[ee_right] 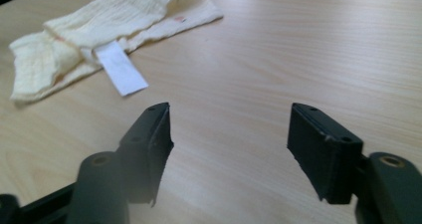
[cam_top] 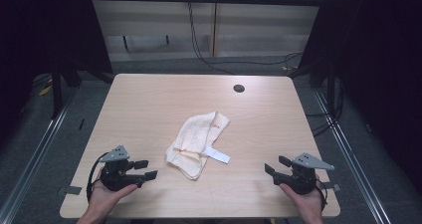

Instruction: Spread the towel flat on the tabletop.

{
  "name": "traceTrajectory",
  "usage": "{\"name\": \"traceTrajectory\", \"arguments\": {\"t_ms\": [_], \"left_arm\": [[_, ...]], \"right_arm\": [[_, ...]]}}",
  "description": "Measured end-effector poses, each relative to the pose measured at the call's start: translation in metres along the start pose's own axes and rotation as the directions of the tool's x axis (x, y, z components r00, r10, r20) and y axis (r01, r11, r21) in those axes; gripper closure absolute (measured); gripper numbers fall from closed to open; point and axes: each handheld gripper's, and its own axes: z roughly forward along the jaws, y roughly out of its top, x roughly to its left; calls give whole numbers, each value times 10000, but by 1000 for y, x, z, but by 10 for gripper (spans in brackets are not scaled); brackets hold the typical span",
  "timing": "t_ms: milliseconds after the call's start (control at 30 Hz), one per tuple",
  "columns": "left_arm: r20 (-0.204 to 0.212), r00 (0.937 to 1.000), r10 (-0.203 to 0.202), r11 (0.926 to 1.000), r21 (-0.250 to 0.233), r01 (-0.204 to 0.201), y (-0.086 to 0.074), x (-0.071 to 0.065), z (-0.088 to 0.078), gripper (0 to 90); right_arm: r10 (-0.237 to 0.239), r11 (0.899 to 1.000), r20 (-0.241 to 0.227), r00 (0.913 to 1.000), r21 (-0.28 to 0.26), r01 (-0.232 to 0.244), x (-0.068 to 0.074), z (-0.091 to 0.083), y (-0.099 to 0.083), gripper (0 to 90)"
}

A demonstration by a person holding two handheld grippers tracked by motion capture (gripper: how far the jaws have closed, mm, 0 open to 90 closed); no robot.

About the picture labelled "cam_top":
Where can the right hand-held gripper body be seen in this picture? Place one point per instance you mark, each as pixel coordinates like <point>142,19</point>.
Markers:
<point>298,180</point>

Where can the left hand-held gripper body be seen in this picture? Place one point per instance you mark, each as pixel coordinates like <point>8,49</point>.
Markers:
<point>114,179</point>

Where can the white towel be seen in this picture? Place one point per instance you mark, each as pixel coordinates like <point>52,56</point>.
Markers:
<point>195,144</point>

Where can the person's left hand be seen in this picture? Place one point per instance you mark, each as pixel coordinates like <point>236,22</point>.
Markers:
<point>106,195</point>

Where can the person's right hand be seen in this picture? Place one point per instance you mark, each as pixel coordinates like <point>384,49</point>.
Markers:
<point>307,202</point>

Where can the grey tape strip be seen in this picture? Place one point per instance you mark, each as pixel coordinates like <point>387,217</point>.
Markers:
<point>331,186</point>
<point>71,190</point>

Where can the small black floor piece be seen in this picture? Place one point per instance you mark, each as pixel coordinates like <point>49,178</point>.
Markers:
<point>81,124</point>

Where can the dark round table grommet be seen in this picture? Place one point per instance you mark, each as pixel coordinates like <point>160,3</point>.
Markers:
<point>239,88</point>

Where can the black metal stand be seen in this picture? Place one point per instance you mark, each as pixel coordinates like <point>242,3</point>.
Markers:
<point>57,91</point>

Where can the yellow floor scrap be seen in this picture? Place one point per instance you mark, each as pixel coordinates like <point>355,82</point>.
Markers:
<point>45,90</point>

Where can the aluminium floor rail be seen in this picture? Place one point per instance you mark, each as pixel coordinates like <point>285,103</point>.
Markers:
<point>348,154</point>
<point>36,154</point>

